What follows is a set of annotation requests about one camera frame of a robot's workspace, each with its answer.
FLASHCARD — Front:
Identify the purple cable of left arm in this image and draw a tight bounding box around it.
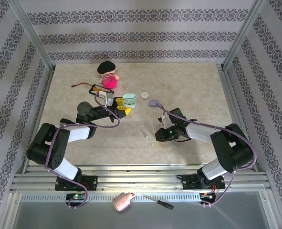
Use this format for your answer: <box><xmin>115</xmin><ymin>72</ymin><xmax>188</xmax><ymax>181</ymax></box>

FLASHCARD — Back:
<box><xmin>44</xmin><ymin>94</ymin><xmax>121</xmax><ymax>210</ymax></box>

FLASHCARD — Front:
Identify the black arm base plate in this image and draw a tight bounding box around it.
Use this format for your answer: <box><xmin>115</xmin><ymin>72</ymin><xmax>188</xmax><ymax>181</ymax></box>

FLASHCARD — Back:
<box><xmin>54</xmin><ymin>175</ymin><xmax>98</xmax><ymax>191</ymax></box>
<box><xmin>182</xmin><ymin>174</ymin><xmax>225</xmax><ymax>191</ymax></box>

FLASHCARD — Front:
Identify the red battery wire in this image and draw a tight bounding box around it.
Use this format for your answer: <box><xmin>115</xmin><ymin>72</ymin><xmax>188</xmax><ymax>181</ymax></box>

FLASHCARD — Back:
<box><xmin>71</xmin><ymin>82</ymin><xmax>95</xmax><ymax>88</ymax></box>

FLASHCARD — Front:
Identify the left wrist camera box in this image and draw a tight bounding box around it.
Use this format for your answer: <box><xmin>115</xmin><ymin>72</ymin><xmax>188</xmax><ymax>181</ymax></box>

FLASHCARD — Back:
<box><xmin>98</xmin><ymin>91</ymin><xmax>115</xmax><ymax>108</ymax></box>

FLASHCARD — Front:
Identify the green earbud charging case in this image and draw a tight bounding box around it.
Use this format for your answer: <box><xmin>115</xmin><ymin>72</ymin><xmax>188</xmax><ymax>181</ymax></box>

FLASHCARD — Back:
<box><xmin>122</xmin><ymin>93</ymin><xmax>137</xmax><ymax>108</ymax></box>

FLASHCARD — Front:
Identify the aluminium frame post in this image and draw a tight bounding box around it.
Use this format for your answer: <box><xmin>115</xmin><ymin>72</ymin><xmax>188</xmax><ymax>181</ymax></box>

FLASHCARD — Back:
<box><xmin>223</xmin><ymin>0</ymin><xmax>267</xmax><ymax>70</ymax></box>
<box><xmin>10</xmin><ymin>0</ymin><xmax>54</xmax><ymax>72</ymax></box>

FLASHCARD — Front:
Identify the slotted grey cable duct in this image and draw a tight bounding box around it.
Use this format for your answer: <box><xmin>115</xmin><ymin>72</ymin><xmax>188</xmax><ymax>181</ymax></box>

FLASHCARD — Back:
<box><xmin>20</xmin><ymin>192</ymin><xmax>201</xmax><ymax>203</ymax></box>

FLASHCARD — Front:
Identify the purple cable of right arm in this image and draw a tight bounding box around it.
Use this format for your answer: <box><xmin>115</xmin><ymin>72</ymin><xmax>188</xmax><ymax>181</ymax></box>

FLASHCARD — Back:
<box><xmin>155</xmin><ymin>102</ymin><xmax>258</xmax><ymax>208</ymax></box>

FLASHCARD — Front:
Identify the black battery pack, orange print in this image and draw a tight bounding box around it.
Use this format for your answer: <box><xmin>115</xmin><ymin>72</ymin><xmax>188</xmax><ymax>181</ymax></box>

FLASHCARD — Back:
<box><xmin>88</xmin><ymin>83</ymin><xmax>115</xmax><ymax>95</ymax></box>

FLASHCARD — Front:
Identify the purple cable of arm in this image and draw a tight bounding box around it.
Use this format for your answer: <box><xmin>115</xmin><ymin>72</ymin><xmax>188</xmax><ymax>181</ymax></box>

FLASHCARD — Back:
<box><xmin>155</xmin><ymin>102</ymin><xmax>258</xmax><ymax>208</ymax></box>
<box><xmin>44</xmin><ymin>94</ymin><xmax>121</xmax><ymax>210</ymax></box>

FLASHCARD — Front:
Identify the aluminium side rail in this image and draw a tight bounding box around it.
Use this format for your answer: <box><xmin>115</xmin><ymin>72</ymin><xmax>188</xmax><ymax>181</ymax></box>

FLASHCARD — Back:
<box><xmin>217</xmin><ymin>63</ymin><xmax>260</xmax><ymax>172</ymax></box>
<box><xmin>21</xmin><ymin>69</ymin><xmax>54</xmax><ymax>175</ymax></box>

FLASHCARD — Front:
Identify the grey metal shelf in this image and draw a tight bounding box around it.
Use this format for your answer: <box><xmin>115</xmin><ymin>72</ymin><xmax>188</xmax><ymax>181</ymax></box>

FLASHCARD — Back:
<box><xmin>6</xmin><ymin>192</ymin><xmax>279</xmax><ymax>229</ymax></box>

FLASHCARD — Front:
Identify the pink bottle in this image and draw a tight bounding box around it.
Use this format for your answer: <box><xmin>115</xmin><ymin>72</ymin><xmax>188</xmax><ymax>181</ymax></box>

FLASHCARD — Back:
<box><xmin>112</xmin><ymin>192</ymin><xmax>136</xmax><ymax>212</ymax></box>

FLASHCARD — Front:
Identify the aluminium rail base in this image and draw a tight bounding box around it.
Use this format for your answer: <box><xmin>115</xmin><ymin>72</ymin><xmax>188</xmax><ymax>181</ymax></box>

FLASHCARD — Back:
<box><xmin>10</xmin><ymin>164</ymin><xmax>270</xmax><ymax>194</ymax></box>

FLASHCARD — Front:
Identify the black-handled screwdriver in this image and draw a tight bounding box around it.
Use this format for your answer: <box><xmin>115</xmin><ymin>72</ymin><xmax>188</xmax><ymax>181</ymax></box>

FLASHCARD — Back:
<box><xmin>143</xmin><ymin>194</ymin><xmax>174</xmax><ymax>210</ymax></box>

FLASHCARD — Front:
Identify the plush doll with black hair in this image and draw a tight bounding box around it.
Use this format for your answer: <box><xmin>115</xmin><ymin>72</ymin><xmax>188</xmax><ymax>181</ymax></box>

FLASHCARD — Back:
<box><xmin>97</xmin><ymin>61</ymin><xmax>120</xmax><ymax>88</ymax></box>

